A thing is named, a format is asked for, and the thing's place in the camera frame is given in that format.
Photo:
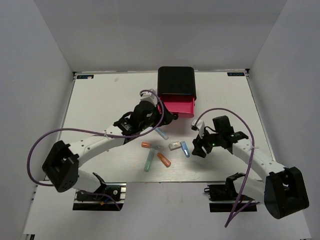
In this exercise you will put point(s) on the right blue table label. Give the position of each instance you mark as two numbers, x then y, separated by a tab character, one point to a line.
236	74

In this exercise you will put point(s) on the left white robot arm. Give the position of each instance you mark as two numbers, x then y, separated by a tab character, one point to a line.
62	165

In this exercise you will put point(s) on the light blue glue stick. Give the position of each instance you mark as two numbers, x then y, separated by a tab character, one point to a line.
162	133

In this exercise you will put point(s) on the blue transparent correction tape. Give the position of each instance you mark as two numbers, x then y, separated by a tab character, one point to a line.
185	149

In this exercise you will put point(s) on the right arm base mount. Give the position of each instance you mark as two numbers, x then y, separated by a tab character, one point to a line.
222	196

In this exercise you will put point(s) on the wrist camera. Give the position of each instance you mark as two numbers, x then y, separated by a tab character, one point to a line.
148	95
198	126

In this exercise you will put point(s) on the blue table label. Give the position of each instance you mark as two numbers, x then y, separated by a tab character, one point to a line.
85	76
236	74

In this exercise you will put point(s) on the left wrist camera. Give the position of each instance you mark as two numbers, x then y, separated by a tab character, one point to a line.
148	95

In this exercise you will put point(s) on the pink drawer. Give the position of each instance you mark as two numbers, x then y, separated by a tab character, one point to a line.
182	105

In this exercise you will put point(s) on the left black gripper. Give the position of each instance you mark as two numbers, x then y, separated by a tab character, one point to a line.
168	117

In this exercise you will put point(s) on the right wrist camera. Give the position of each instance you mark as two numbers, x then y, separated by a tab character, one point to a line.
198	126

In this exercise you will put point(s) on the white staples box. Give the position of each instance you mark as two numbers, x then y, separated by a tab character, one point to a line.
174	145

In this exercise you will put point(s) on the black drawer cabinet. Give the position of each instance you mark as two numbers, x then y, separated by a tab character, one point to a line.
176	80

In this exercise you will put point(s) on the orange cap highlighter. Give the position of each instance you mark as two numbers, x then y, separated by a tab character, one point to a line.
148	145

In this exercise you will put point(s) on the green highlighter pen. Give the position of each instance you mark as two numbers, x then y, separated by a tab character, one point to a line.
149	159

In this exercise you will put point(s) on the left blue table label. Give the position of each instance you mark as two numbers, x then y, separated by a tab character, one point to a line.
85	76

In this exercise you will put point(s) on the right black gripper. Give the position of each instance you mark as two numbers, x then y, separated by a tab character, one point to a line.
198	143

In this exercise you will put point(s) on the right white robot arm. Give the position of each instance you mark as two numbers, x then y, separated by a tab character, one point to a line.
281	189

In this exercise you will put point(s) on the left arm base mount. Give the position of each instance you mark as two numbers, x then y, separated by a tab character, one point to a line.
111	199

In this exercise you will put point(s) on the orange transparent correction tape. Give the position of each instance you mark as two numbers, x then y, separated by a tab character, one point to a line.
164	160

